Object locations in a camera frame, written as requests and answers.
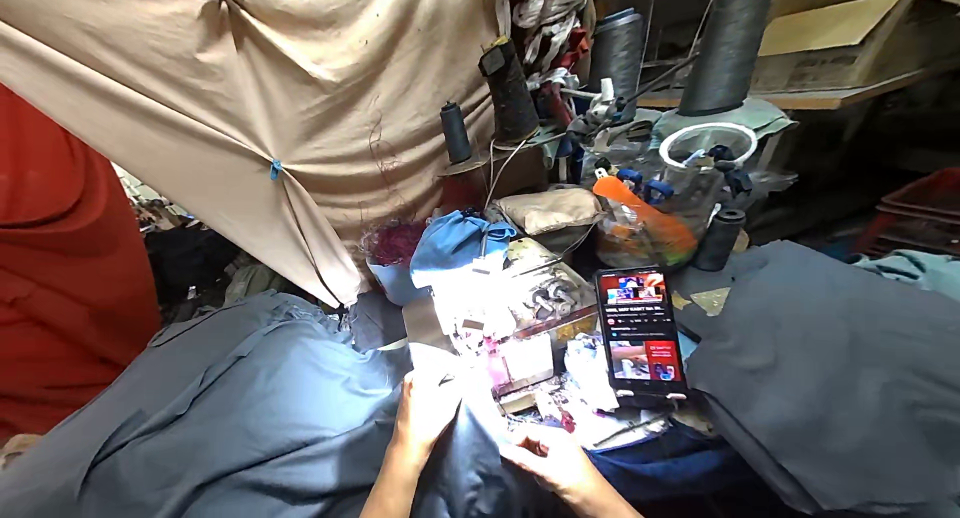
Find clear plastic container, white rim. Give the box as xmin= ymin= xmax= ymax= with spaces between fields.
xmin=583 ymin=122 xmax=760 ymax=270

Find small dark thread spool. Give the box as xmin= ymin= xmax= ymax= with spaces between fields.
xmin=440 ymin=101 xmax=472 ymax=165

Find person's left forearm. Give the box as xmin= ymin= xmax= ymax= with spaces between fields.
xmin=360 ymin=441 xmax=431 ymax=518

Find large dark grey fabric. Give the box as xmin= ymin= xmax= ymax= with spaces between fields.
xmin=0 ymin=290 xmax=560 ymax=518

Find sewing machine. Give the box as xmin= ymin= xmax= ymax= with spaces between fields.
xmin=408 ymin=236 xmax=600 ymax=399

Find pile of grey fabric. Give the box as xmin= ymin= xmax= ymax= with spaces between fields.
xmin=669 ymin=239 xmax=960 ymax=515

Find beige cloth curtain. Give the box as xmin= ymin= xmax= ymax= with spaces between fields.
xmin=0 ymin=0 xmax=513 ymax=309

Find black smartphone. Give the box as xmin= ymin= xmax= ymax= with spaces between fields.
xmin=595 ymin=266 xmax=689 ymax=408

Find spool stand disc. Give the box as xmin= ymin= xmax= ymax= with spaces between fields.
xmin=437 ymin=153 xmax=493 ymax=177

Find wooden shelf board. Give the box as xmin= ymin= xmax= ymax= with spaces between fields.
xmin=633 ymin=69 xmax=931 ymax=112

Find large grey thread cone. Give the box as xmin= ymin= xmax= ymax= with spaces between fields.
xmin=678 ymin=0 xmax=779 ymax=118

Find pile of dark clutter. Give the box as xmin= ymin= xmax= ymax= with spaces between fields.
xmin=112 ymin=162 xmax=309 ymax=329

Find red plastic crate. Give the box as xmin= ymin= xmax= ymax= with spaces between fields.
xmin=853 ymin=167 xmax=960 ymax=261

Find grey cone thread spool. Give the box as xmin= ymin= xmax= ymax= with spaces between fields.
xmin=588 ymin=8 xmax=646 ymax=122

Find pale teal fabric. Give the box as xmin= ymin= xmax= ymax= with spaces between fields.
xmin=853 ymin=249 xmax=960 ymax=302

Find cardboard box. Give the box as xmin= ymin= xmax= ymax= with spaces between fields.
xmin=748 ymin=0 xmax=960 ymax=95

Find bundle of fabric strips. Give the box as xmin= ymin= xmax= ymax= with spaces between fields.
xmin=498 ymin=0 xmax=594 ymax=133

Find light blue bucket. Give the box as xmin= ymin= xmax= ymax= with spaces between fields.
xmin=366 ymin=255 xmax=426 ymax=307

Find short black thread spool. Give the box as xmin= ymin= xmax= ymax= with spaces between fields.
xmin=693 ymin=208 xmax=747 ymax=272

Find dark blue cloth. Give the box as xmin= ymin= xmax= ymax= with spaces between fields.
xmin=585 ymin=420 xmax=760 ymax=503

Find tangle of maroon threads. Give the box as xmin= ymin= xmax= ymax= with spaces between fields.
xmin=362 ymin=219 xmax=429 ymax=267

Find red fabric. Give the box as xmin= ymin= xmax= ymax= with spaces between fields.
xmin=0 ymin=81 xmax=162 ymax=443

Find orange-handled scissors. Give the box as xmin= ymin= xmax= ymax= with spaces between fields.
xmin=592 ymin=174 xmax=700 ymax=268

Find beige fabric pouch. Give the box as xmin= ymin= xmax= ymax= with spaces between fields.
xmin=495 ymin=188 xmax=604 ymax=236

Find black cone thread spool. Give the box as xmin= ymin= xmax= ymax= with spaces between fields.
xmin=478 ymin=37 xmax=541 ymax=148

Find light blue cloth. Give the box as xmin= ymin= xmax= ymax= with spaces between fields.
xmin=409 ymin=209 xmax=518 ymax=289

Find person's right hand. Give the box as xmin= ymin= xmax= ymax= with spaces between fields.
xmin=500 ymin=423 xmax=595 ymax=498

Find pale green cloth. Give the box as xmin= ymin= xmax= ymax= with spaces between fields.
xmin=649 ymin=99 xmax=798 ymax=162

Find person's left hand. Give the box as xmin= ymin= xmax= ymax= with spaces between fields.
xmin=396 ymin=345 xmax=464 ymax=461

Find person's right forearm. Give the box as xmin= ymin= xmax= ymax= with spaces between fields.
xmin=559 ymin=469 xmax=643 ymax=518

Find white crumpled cloth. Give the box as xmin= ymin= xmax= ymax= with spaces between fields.
xmin=564 ymin=333 xmax=621 ymax=414

